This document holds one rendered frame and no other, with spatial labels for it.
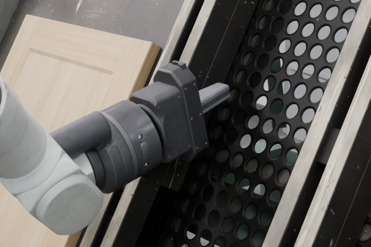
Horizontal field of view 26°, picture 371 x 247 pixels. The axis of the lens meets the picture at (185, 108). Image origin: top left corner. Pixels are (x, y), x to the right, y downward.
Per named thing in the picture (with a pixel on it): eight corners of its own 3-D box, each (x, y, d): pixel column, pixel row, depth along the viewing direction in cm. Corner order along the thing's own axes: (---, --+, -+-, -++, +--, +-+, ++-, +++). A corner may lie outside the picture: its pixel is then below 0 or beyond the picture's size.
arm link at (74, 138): (130, 198, 92) (47, 246, 86) (75, 138, 97) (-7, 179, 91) (143, 134, 84) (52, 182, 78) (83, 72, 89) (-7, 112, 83)
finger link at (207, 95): (233, 91, 100) (196, 111, 96) (216, 87, 102) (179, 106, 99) (231, 80, 99) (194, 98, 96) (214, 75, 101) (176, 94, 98)
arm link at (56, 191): (68, 245, 87) (20, 208, 75) (22, 189, 91) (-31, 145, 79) (113, 204, 88) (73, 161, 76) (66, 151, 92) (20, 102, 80)
